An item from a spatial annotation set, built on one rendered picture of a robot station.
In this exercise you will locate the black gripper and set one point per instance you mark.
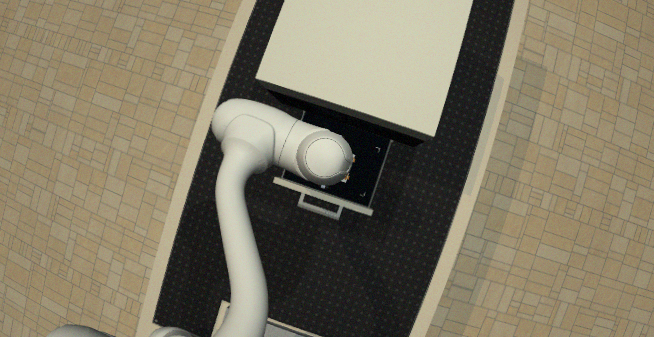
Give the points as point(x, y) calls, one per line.
point(328, 187)

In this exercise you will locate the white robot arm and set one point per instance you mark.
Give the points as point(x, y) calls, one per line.
point(257, 136)

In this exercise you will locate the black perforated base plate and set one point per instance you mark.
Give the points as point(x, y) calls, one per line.
point(361, 275)

